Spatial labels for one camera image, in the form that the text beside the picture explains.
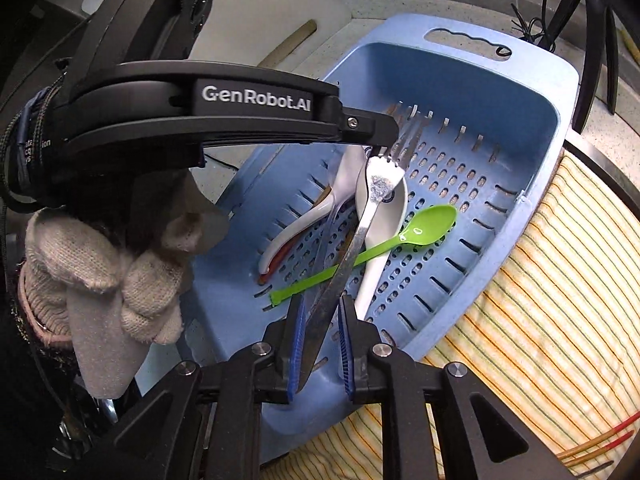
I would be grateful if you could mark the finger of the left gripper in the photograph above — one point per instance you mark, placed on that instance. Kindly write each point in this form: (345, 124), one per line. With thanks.
(361, 127)

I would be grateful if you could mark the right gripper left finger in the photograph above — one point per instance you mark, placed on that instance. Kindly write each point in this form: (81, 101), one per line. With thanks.
(287, 337)

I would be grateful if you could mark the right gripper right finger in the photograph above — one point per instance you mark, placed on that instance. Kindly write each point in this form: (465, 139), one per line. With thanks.
(361, 378)

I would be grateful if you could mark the white ceramic spoon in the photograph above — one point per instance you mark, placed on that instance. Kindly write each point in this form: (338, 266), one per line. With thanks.
(386, 224)
(342, 188)

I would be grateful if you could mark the wooden chopstick red tip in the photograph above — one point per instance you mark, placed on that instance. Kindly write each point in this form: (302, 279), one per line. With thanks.
(599, 451)
(276, 261)
(603, 437)

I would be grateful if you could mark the green plastic spoon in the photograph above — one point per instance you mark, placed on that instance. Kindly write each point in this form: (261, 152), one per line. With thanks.
(425, 228)

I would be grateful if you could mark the gloved left hand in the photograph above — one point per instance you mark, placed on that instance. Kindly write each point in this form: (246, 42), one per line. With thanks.
(106, 282)

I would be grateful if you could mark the blue plastic drain basket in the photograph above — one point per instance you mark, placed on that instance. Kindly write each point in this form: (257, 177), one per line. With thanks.
(491, 112)

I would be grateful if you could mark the white cutting board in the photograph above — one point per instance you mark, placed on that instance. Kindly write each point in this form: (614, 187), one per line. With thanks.
(269, 33)

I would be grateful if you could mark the striped yellow dish cloth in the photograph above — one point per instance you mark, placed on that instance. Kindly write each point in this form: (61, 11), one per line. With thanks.
(555, 334)

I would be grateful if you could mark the yellow sponge cloth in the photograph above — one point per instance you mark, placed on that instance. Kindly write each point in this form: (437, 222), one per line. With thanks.
(630, 45)

